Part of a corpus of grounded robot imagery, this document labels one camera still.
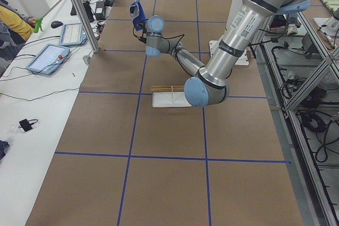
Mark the blue microfiber towel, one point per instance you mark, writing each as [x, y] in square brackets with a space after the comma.
[137, 13]

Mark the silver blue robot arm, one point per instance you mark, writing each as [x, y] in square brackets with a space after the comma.
[208, 83]

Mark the white rack base tray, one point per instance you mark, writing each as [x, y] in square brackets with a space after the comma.
[170, 99]

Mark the teach pendant tablet far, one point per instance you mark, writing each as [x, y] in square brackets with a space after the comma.
[72, 35]

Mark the teach pendant tablet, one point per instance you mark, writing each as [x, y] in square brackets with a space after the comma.
[48, 60]
[72, 35]

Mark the small metal cylinder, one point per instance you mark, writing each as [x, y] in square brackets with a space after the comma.
[86, 59]

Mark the black computer mouse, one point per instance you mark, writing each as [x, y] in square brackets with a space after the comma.
[56, 24]

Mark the teach pendant tablet near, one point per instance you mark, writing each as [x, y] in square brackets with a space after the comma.
[48, 60]

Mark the seated person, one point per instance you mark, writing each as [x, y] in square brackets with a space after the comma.
[16, 29]

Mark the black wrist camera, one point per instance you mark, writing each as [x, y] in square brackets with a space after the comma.
[140, 26]

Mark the aluminium frame post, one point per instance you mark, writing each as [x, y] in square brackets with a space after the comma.
[86, 24]

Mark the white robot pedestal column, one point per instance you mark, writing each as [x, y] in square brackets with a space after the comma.
[233, 13]

